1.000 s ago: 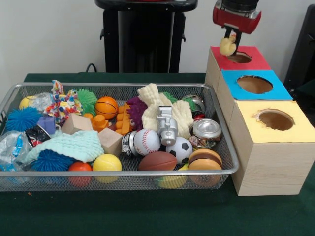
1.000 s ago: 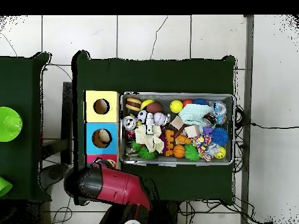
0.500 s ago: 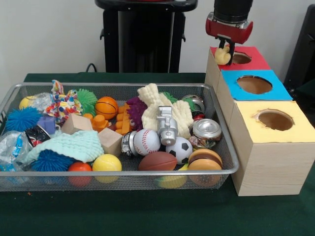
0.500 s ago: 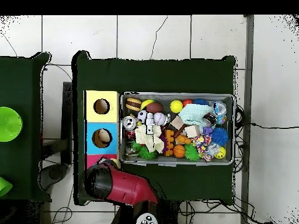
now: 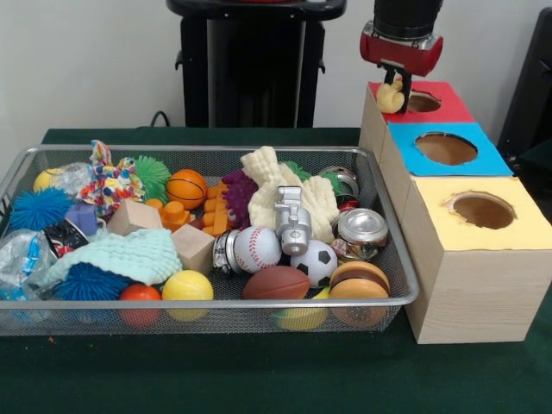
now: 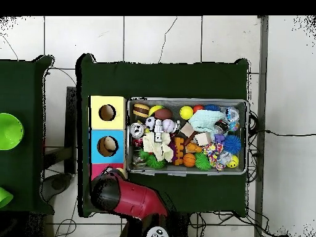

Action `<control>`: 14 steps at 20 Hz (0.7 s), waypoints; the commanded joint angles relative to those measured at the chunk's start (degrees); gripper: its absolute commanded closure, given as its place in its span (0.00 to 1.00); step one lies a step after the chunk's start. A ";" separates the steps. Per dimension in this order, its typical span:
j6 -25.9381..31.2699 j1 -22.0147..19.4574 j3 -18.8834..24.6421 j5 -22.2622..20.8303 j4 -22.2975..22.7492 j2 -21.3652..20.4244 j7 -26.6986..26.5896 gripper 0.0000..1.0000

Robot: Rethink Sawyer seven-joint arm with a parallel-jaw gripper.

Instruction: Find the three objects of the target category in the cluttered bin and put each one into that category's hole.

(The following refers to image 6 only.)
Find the crushed silver drink can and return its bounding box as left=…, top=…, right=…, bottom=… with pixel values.
left=129, top=122, right=145, bottom=138

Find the mint green knitted cloth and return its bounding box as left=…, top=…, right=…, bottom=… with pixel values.
left=188, top=109, right=225, bottom=134

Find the beige round toy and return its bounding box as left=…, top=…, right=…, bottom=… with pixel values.
left=102, top=137, right=118, bottom=152

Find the black flat panel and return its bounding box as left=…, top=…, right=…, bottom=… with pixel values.
left=64, top=86, right=78, bottom=175

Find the wooden box with three holes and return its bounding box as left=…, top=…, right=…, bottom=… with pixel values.
left=88, top=95, right=129, bottom=181

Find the silver wire mesh bin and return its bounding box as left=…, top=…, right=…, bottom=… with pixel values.
left=126, top=96, right=249, bottom=177

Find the wooden cube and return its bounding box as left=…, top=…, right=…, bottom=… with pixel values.
left=180, top=122, right=197, bottom=138

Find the dark green table cloth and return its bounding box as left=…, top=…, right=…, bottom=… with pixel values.
left=0, top=55, right=55, bottom=215
left=76, top=52, right=249, bottom=218

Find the grey metal rail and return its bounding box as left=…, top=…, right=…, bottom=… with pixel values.
left=254, top=15, right=269, bottom=237

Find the cream knitted cloth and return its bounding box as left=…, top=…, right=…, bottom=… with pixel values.
left=142, top=131, right=175, bottom=162

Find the lime green plastic bowl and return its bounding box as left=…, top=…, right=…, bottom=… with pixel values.
left=0, top=112, right=25, bottom=151

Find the silver robot figure toy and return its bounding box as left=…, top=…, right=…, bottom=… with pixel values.
left=153, top=118, right=164, bottom=143

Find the blue spiky rubber ball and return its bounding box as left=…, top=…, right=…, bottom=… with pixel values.
left=223, top=135, right=242, bottom=155

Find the black and white soccer ball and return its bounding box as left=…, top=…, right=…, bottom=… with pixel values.
left=144, top=116, right=157, bottom=131

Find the white baseball toy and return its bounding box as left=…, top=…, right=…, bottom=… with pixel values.
left=162, top=118, right=176, bottom=133

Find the light green toy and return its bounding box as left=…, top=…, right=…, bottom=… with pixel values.
left=0, top=186, right=15, bottom=209

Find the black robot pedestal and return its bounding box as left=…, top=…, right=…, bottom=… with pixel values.
left=170, top=212, right=191, bottom=237

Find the long black cable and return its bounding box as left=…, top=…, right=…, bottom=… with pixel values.
left=256, top=129, right=316, bottom=137

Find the orange basketball toy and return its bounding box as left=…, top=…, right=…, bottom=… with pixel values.
left=182, top=152, right=197, bottom=168

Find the grey oval base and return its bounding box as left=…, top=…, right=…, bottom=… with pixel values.
left=41, top=172, right=73, bottom=201

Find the wooden toy hamburger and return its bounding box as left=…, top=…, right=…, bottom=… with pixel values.
left=132, top=102, right=151, bottom=119

